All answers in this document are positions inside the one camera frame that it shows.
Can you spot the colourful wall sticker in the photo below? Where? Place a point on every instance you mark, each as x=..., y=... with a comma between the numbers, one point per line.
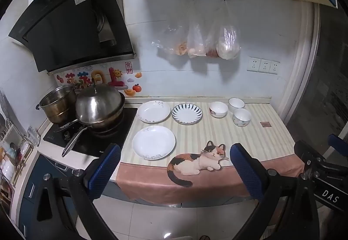
x=81, y=78

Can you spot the brown square patch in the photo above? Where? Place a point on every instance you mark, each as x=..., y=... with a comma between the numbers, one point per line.
x=266, y=124

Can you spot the white floral plate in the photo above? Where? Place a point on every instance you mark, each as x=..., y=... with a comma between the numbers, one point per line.
x=154, y=111
x=154, y=142

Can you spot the white bowl with red print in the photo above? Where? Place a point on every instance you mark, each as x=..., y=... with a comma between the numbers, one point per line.
x=218, y=108

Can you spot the striped cat print mat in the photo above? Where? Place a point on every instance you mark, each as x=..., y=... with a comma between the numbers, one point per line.
x=244, y=136

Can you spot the blue kitchen cabinet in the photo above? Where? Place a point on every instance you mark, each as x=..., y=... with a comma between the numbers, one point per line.
x=35, y=166

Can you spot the black range hood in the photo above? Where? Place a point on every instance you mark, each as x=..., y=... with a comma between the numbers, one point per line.
x=68, y=25

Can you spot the clear plastic food bag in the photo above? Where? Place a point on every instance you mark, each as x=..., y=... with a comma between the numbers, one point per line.
x=176, y=41
x=196, y=44
x=228, y=41

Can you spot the red seal wall sticker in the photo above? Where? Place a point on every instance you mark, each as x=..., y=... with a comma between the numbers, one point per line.
x=128, y=65

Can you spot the metal dish rack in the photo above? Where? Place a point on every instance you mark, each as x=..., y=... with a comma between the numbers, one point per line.
x=16, y=138

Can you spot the dark wok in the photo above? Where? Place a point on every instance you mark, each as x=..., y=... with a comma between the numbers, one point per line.
x=119, y=115

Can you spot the black gas stove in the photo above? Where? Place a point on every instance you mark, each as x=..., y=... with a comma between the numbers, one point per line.
x=119, y=135

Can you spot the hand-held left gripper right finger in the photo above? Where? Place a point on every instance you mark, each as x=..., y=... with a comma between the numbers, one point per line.
x=244, y=169

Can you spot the steel wok lid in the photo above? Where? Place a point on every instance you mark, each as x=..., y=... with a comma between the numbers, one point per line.
x=98, y=105

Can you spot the white porcelain bowl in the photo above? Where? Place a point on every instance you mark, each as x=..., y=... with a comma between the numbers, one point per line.
x=236, y=103

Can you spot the steel stock pot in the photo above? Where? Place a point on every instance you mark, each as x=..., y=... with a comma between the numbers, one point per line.
x=57, y=101

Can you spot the white bowl with blue print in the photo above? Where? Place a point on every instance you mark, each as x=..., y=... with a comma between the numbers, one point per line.
x=242, y=116

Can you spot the blue striped plate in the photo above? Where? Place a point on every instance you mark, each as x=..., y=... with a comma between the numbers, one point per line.
x=187, y=113

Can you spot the clear plastic box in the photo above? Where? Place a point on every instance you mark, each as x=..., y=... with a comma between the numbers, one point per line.
x=34, y=135

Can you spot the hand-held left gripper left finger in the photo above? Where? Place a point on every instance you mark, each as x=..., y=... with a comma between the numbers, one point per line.
x=104, y=169

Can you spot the white door frame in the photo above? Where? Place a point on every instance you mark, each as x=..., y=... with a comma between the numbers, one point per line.
x=307, y=66

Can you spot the white wall socket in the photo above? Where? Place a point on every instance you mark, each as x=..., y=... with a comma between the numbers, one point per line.
x=265, y=65
x=275, y=67
x=254, y=64

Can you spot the steel frying pan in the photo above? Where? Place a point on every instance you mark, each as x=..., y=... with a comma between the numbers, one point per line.
x=71, y=143

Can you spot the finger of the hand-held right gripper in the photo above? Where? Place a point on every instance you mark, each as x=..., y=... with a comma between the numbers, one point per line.
x=308, y=154
x=338, y=143

